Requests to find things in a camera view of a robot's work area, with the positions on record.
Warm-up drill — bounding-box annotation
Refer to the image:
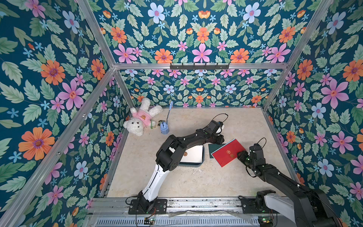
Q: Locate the right green circuit board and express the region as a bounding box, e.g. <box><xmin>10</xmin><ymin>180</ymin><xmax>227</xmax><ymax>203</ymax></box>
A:
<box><xmin>258</xmin><ymin>217</ymin><xmax>274</xmax><ymax>227</ymax></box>

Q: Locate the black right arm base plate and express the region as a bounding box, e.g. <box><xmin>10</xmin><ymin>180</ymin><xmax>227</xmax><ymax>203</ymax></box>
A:
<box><xmin>238</xmin><ymin>196</ymin><xmax>278</xmax><ymax>214</ymax></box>

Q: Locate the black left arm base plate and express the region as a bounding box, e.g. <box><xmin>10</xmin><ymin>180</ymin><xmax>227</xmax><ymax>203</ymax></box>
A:
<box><xmin>128</xmin><ymin>199</ymin><xmax>168</xmax><ymax>215</ymax></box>

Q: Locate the left green circuit board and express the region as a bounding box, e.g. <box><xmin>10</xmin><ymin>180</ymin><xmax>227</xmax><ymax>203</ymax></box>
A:
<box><xmin>143</xmin><ymin>218</ymin><xmax>155</xmax><ymax>226</ymax></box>

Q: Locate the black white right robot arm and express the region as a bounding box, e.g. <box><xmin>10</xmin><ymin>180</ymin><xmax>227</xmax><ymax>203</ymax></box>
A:
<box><xmin>237</xmin><ymin>143</ymin><xmax>343</xmax><ymax>227</ymax></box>

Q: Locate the red envelope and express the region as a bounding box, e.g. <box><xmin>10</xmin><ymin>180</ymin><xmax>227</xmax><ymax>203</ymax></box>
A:
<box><xmin>211</xmin><ymin>139</ymin><xmax>246</xmax><ymax>167</ymax></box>

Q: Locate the green circuit board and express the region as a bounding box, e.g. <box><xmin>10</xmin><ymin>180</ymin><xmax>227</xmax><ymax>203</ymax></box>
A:
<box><xmin>143</xmin><ymin>218</ymin><xmax>155</xmax><ymax>226</ymax></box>
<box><xmin>258</xmin><ymin>217</ymin><xmax>274</xmax><ymax>227</ymax></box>

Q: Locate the white teddy bear pink shirt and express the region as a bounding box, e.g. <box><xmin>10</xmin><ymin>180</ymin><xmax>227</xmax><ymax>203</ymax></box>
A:
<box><xmin>123</xmin><ymin>98</ymin><xmax>163</xmax><ymax>136</ymax></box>

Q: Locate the dark teal storage box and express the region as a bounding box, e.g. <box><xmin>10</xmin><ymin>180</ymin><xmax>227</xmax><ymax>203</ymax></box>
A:
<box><xmin>177</xmin><ymin>143</ymin><xmax>205</xmax><ymax>167</ymax></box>

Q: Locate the white envelope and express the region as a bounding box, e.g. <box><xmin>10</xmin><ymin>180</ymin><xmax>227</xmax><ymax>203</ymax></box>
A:
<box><xmin>178</xmin><ymin>144</ymin><xmax>204</xmax><ymax>164</ymax></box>

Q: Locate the aluminium front rail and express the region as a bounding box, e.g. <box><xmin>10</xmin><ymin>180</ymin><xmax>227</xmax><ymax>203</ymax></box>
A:
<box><xmin>83</xmin><ymin>197</ymin><xmax>297</xmax><ymax>227</ymax></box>

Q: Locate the dark green envelope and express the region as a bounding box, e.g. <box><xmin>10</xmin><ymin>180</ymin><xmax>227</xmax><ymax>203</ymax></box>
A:
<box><xmin>208</xmin><ymin>143</ymin><xmax>225</xmax><ymax>159</ymax></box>

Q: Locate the metal hook rail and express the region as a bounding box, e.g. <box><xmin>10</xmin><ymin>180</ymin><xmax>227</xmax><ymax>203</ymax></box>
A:
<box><xmin>169</xmin><ymin>63</ymin><xmax>230</xmax><ymax>71</ymax></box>

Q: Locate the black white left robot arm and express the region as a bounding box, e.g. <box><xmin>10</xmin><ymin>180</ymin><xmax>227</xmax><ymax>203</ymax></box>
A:
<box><xmin>137</xmin><ymin>120</ymin><xmax>224</xmax><ymax>212</ymax></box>

